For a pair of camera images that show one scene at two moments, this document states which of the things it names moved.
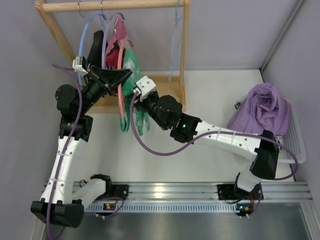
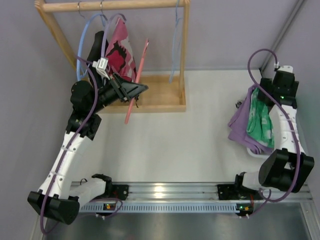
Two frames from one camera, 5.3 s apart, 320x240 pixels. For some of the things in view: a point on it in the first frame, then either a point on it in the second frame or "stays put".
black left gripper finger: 115,77 -> 125,91
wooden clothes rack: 164,85 stays put
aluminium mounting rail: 191,191 stays put
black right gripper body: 139,103 -> 265,83
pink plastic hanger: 121,42 -> 132,103
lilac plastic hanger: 104,35 stays put
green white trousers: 131,62 -> 259,124
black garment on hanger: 94,57 stays put
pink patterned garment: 111,57 stays put
